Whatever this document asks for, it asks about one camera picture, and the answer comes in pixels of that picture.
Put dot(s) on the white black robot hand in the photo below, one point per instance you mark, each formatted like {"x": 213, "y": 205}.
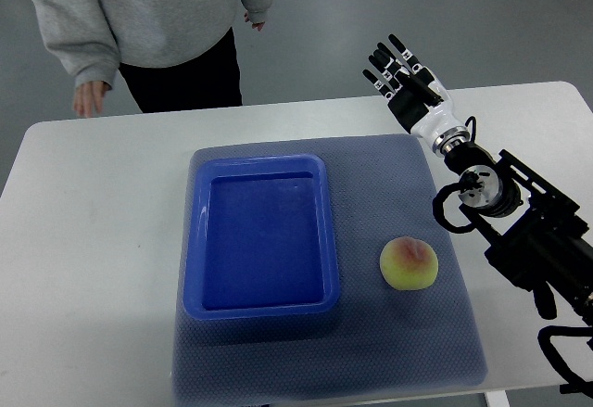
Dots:
{"x": 415, "y": 97}

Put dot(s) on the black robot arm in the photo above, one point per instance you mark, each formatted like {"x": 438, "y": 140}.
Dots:
{"x": 534, "y": 234}

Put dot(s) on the person's left hand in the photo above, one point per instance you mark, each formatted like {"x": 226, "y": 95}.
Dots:
{"x": 258, "y": 26}

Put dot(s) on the person in grey sweatshirt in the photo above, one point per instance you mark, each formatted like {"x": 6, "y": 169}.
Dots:
{"x": 172, "y": 54}

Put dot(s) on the blue-grey textured mat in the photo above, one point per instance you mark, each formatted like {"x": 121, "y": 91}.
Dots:
{"x": 375, "y": 338}

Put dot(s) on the person's right hand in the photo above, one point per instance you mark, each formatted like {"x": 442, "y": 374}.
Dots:
{"x": 89, "y": 98}

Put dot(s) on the yellow-red peach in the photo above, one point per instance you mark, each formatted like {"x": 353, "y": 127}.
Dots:
{"x": 408, "y": 264}

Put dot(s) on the blue plastic tray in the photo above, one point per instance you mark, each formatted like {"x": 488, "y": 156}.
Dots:
{"x": 261, "y": 240}

